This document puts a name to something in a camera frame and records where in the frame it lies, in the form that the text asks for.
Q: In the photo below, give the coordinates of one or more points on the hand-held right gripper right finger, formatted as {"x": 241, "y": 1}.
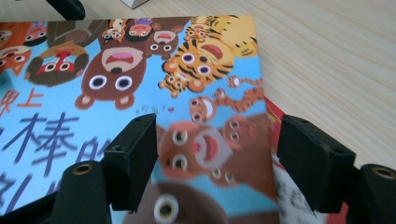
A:
{"x": 314, "y": 161}

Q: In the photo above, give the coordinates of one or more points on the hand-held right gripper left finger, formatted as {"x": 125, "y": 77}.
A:
{"x": 132, "y": 161}

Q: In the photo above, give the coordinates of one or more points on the red picture book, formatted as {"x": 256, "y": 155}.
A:
{"x": 274, "y": 130}

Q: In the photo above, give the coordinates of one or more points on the animal cartoon picture book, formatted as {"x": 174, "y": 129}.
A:
{"x": 124, "y": 99}

